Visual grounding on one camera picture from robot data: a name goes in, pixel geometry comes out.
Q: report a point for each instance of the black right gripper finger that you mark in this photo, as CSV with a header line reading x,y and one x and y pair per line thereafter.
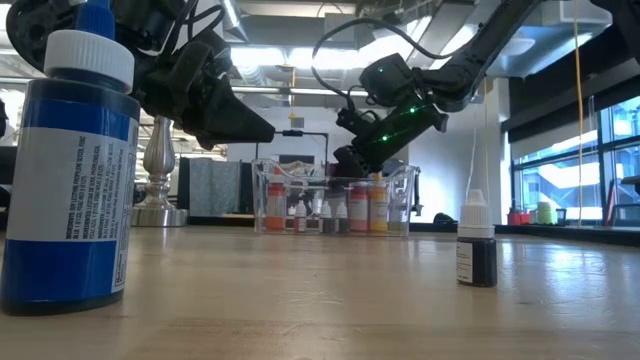
x,y
355,162

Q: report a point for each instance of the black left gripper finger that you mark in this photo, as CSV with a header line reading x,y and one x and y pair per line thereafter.
x,y
210,140
235,120

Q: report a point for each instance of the large yellow food coloring bottle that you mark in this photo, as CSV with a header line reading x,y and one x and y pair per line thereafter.
x,y
378,210

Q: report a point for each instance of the small red dropper bottle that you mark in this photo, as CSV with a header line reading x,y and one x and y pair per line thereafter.
x,y
326,220

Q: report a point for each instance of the large orange food coloring bottle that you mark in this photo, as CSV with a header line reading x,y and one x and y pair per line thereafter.
x,y
275,210

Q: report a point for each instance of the large blue food coloring bottle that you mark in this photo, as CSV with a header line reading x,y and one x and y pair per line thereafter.
x,y
70,200

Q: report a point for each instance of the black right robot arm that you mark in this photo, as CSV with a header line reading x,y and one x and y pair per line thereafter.
x,y
480,55

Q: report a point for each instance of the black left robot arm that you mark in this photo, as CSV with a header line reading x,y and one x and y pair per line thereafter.
x,y
150,20

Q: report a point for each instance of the grey divider panel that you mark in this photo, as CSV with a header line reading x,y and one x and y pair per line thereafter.
x,y
210,185

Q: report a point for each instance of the silver table lamp white shade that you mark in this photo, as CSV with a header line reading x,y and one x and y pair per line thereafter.
x,y
159,160

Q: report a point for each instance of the clear plastic bin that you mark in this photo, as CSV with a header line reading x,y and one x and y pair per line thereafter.
x,y
395,200

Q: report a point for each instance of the ceiling light strip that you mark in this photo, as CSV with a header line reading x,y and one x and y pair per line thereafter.
x,y
300,91

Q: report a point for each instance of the black dome object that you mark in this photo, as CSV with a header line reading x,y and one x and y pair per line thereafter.
x,y
443,219

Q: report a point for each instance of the red box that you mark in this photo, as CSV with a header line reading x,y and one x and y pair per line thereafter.
x,y
518,218

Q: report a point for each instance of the green spool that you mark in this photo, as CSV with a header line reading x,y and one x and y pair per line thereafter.
x,y
545,212

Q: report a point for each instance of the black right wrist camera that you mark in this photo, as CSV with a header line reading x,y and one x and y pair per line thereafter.
x,y
390,80

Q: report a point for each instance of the black frame stand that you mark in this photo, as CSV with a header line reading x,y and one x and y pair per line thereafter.
x,y
292,133

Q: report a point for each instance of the black clamp mount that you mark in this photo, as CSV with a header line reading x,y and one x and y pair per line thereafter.
x,y
417,200

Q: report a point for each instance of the black window frame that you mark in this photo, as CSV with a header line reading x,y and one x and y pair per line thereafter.
x,y
602,165

